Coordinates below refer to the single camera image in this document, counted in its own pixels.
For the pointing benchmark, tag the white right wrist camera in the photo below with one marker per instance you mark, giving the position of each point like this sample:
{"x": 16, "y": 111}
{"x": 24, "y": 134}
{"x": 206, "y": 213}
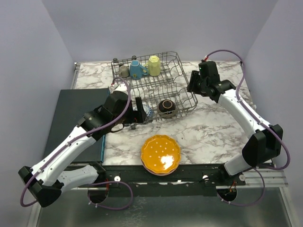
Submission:
{"x": 205, "y": 58}

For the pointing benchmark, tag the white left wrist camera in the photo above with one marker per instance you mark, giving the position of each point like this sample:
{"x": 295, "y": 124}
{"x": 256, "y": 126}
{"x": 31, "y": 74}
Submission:
{"x": 122, "y": 87}

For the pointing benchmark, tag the pale yellow mug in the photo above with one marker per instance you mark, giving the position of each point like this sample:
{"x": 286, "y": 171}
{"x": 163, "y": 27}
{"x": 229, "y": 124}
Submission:
{"x": 154, "y": 67}

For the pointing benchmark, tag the orange polka dot plate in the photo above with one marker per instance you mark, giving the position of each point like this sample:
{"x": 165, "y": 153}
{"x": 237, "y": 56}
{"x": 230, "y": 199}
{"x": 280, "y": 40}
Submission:
{"x": 160, "y": 153}

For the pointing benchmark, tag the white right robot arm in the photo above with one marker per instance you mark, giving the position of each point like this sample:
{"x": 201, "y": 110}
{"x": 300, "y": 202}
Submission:
{"x": 263, "y": 138}

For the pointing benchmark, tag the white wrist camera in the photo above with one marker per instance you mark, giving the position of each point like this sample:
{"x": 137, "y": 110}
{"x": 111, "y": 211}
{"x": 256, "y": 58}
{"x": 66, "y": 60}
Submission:
{"x": 205, "y": 58}
{"x": 122, "y": 87}

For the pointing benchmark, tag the dark brown bowl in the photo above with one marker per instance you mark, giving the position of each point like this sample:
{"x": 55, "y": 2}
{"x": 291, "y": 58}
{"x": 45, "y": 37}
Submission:
{"x": 167, "y": 109}

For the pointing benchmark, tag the grey wire dish rack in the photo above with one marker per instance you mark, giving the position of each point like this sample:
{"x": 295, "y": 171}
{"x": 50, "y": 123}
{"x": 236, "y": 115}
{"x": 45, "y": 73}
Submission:
{"x": 170, "y": 84}

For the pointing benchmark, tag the small grey cup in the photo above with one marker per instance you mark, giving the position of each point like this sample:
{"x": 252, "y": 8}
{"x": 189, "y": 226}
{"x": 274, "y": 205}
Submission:
{"x": 123, "y": 71}

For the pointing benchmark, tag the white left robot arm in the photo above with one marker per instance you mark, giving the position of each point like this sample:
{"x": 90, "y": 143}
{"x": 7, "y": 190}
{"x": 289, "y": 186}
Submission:
{"x": 89, "y": 129}

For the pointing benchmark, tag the aluminium rail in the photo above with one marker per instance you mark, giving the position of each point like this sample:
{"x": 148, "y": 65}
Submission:
{"x": 81, "y": 176}

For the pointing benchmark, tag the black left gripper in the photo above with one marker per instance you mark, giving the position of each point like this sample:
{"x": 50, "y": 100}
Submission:
{"x": 141, "y": 114}

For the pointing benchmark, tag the blue mug white inside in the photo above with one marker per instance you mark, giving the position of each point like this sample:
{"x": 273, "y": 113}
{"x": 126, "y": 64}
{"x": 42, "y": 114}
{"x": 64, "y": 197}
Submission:
{"x": 136, "y": 70}

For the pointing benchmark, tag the pink plate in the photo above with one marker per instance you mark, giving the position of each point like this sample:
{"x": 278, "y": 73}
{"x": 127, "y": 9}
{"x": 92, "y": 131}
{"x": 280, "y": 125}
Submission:
{"x": 161, "y": 173}

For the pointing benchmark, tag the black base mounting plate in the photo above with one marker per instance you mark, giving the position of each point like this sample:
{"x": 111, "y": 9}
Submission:
{"x": 187, "y": 180}

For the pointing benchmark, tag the dark network switch box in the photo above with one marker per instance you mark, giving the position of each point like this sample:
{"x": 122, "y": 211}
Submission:
{"x": 72, "y": 104}

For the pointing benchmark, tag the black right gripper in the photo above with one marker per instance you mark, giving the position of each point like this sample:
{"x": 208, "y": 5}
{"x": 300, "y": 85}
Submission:
{"x": 191, "y": 87}

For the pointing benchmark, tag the orange blue patterned bowl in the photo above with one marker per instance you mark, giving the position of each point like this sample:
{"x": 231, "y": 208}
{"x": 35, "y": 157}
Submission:
{"x": 148, "y": 113}

